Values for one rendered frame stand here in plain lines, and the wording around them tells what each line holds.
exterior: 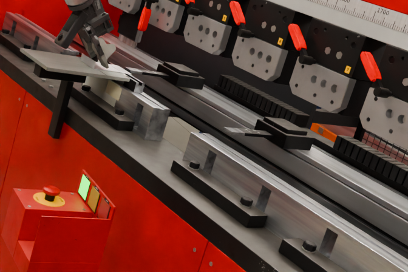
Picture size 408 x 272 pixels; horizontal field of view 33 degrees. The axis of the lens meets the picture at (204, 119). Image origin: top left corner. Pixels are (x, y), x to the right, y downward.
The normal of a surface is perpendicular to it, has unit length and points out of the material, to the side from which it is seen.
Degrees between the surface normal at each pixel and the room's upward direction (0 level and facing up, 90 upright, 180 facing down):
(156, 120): 90
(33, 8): 90
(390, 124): 90
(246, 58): 90
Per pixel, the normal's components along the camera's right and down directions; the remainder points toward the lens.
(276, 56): -0.76, -0.07
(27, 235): 0.48, 0.35
